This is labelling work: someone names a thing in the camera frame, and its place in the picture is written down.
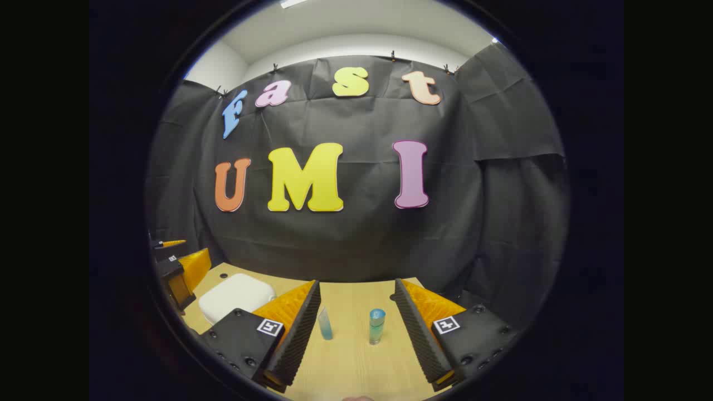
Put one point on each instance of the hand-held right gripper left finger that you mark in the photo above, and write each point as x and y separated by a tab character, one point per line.
301	334

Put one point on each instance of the blue green cosmetic bottle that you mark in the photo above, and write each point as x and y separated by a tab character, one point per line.
377	328

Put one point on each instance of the white suitcase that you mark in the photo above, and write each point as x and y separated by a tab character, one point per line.
234	295

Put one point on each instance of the black backdrop cloth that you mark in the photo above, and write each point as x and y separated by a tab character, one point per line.
356	239

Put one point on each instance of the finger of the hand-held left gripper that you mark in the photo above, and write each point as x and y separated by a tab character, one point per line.
164	250
178	278

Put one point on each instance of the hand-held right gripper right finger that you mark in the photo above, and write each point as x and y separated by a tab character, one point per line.
416	334

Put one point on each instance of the ceiling light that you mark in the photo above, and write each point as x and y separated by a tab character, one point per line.
292	3

